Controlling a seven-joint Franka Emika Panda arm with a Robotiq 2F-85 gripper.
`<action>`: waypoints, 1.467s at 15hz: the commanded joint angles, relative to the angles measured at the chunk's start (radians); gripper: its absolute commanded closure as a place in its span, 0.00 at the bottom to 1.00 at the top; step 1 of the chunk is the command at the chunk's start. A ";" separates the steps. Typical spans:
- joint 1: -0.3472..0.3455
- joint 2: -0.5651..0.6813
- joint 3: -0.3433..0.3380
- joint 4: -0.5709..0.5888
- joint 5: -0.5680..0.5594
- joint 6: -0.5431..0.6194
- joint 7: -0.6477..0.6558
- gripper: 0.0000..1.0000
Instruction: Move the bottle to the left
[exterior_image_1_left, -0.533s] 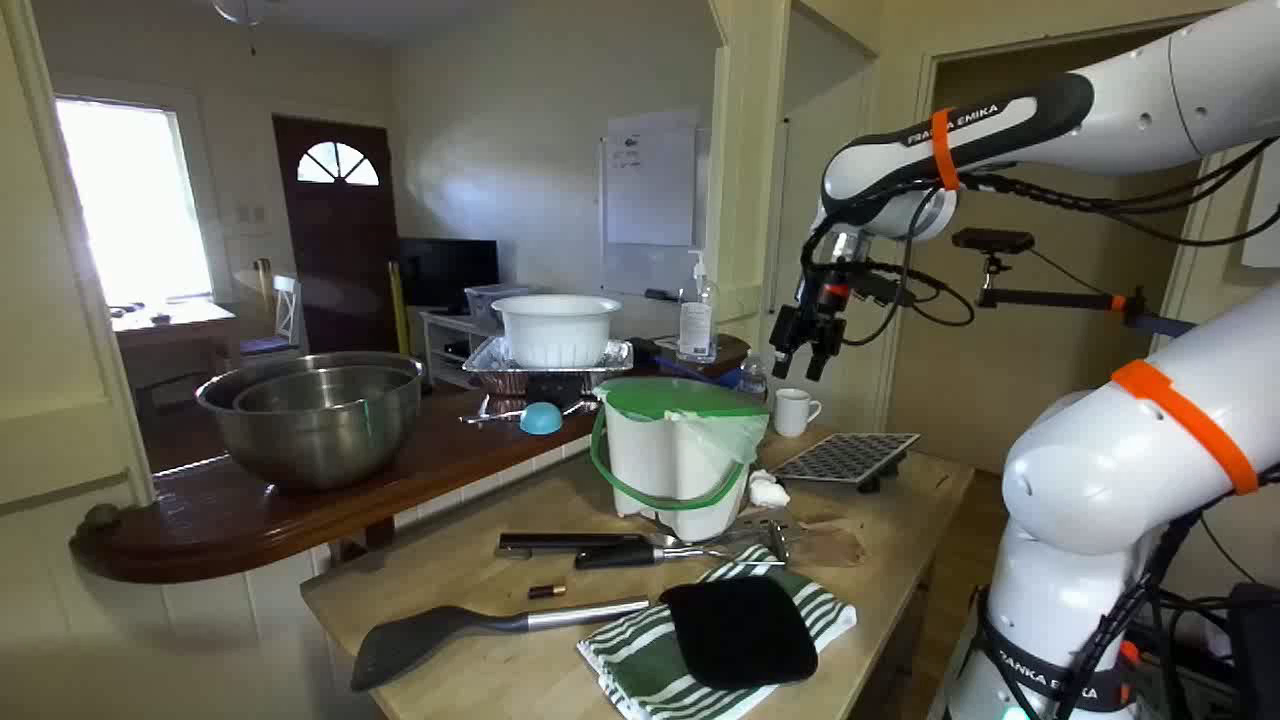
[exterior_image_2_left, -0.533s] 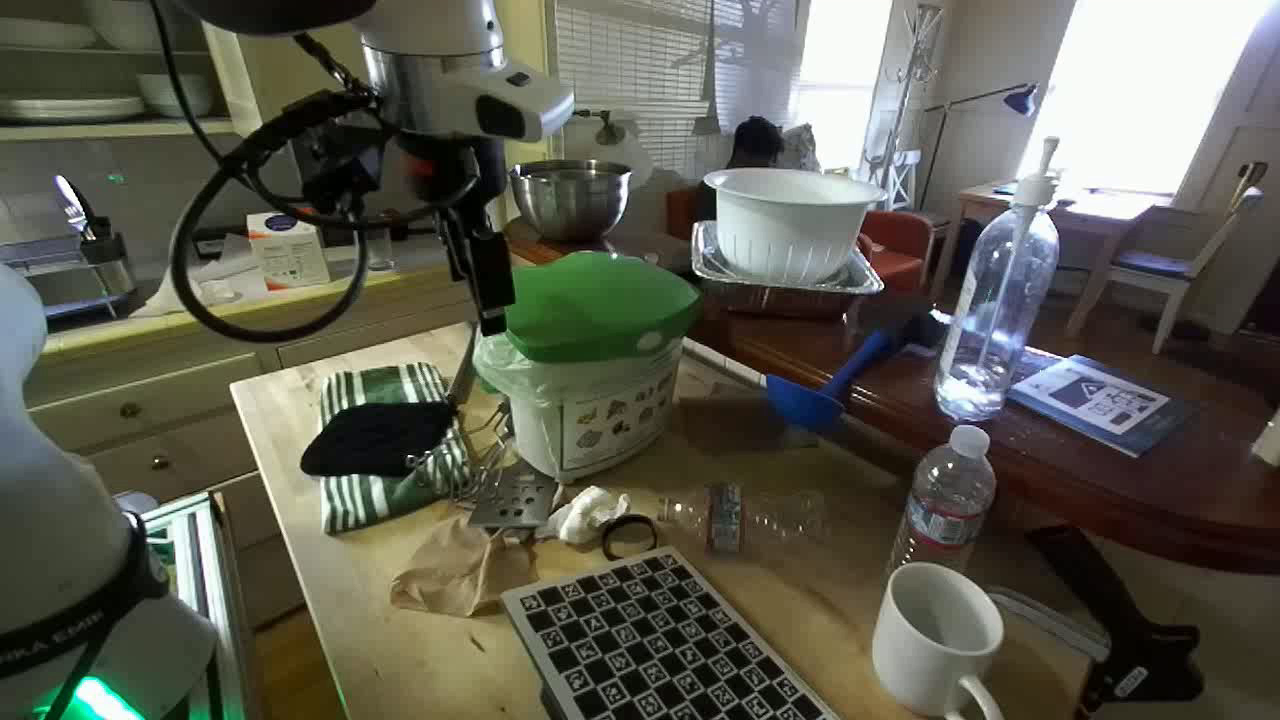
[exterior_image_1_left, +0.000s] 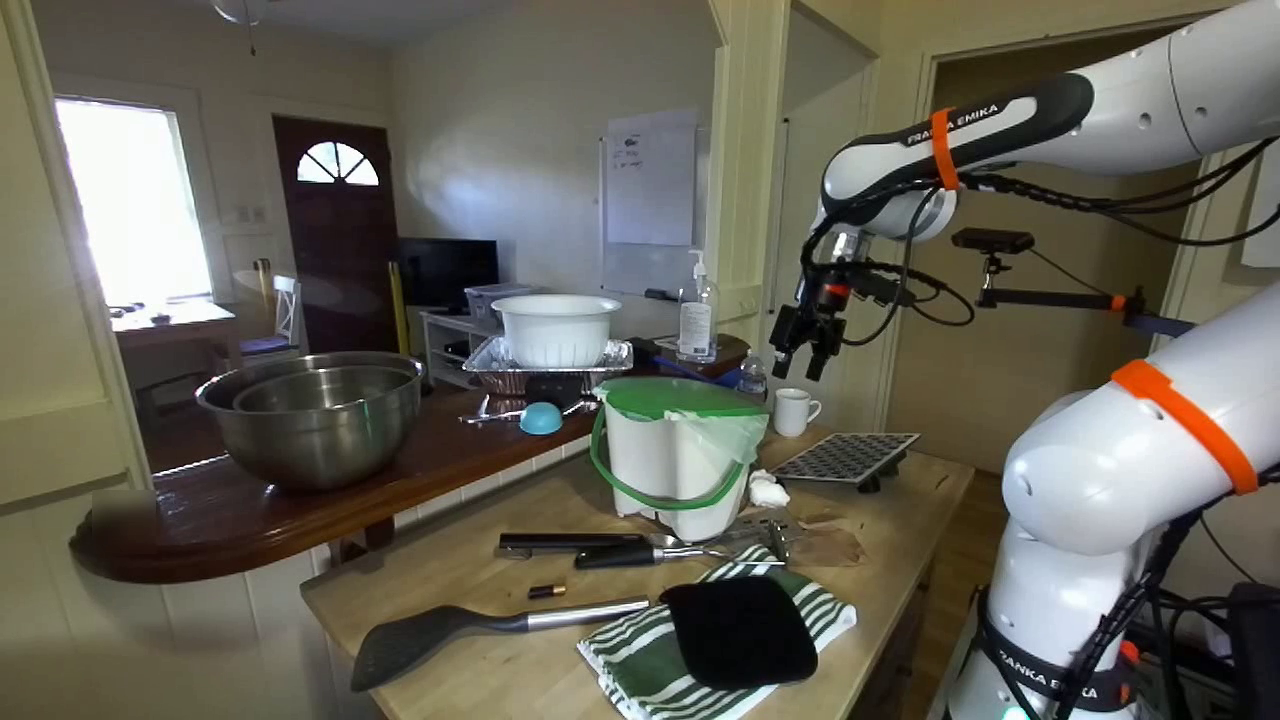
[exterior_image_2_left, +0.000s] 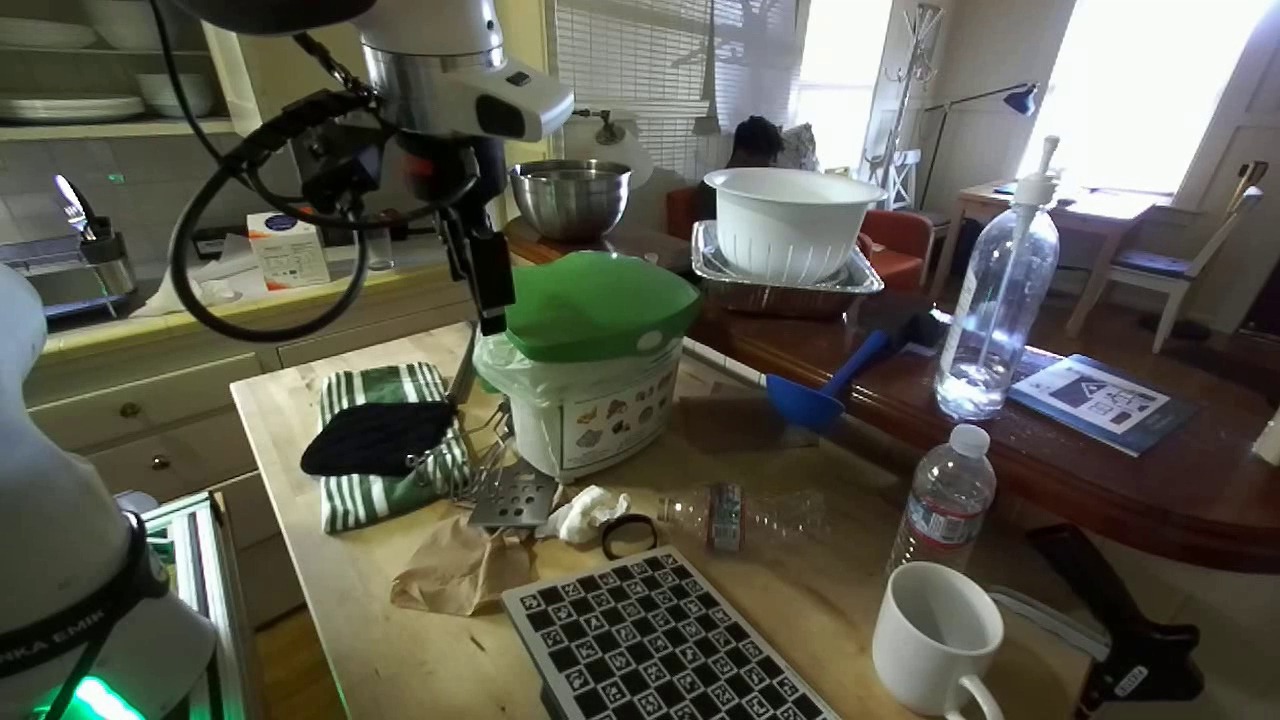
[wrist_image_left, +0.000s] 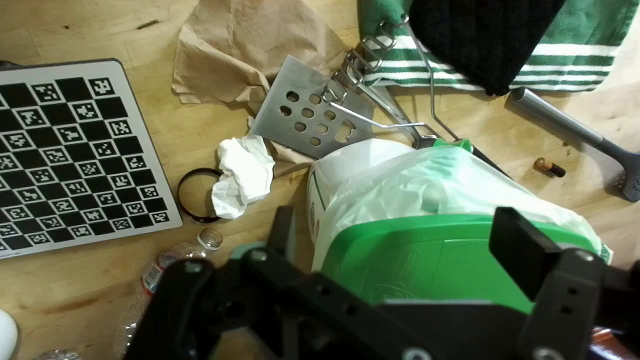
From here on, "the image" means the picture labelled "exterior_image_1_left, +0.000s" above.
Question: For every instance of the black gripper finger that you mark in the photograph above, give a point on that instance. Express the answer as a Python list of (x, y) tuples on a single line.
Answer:
[(787, 346), (826, 348)]

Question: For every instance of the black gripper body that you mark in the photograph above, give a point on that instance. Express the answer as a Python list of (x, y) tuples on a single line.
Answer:
[(818, 313)]

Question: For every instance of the tall clear pump bottle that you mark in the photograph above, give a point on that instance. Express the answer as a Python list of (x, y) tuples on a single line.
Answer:
[(693, 326)]

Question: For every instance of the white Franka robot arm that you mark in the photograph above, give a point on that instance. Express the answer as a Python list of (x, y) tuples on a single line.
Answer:
[(1133, 465)]

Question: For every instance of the small capped water bottle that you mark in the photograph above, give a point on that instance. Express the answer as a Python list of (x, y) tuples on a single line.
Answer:
[(755, 376)]

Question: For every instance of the white ceramic mug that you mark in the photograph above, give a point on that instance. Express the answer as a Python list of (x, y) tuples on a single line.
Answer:
[(794, 412)]

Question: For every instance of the black white checkerboard panel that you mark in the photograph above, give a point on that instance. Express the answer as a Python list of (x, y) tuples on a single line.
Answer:
[(847, 459)]

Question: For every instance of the white crumpled wad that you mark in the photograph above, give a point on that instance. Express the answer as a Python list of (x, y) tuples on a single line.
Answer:
[(768, 494)]

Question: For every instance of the white bin with green lid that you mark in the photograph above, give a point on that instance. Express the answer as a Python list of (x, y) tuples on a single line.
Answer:
[(674, 465)]

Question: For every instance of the silver metal utensil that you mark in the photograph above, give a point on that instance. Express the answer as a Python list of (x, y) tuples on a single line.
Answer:
[(580, 405)]

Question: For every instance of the blue round kitchen utensil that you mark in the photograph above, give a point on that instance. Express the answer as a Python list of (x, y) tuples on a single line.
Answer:
[(541, 416)]

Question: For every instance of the black cloth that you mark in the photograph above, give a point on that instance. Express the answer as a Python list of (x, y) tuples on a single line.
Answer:
[(732, 634)]

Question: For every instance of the silver fork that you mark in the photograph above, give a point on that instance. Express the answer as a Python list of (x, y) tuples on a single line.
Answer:
[(485, 412)]

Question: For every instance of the aluminium foil tray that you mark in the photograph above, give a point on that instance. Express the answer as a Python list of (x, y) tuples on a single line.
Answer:
[(477, 359)]

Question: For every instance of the black comb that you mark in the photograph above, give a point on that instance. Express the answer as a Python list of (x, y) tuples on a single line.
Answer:
[(547, 542)]

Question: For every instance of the white television stand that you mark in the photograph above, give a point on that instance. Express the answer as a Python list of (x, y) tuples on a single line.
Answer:
[(447, 346)]

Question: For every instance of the small dark brown object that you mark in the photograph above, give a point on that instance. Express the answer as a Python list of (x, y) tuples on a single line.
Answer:
[(547, 591)]

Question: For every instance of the black television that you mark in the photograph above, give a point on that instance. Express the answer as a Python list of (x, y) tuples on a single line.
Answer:
[(447, 273)]

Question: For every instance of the green white striped towel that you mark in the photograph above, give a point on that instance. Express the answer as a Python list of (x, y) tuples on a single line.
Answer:
[(626, 662)]

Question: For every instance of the light wooden table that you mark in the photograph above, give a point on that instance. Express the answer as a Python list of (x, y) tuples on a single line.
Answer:
[(506, 667)]

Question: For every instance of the dark brown door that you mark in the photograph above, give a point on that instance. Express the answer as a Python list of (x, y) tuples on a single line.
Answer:
[(342, 265)]

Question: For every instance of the steel mixing bowl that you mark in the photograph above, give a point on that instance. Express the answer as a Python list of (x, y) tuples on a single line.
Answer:
[(312, 427)]

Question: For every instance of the dark wooden counter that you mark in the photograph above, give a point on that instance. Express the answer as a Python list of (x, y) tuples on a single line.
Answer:
[(202, 521)]

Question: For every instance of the bright window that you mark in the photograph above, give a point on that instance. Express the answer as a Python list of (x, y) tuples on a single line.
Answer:
[(133, 202)]

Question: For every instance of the black camera on boom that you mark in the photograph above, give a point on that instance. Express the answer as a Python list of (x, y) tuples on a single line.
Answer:
[(995, 243)]

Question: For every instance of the white wall board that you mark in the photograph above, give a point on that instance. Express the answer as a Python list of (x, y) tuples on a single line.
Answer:
[(650, 182)]

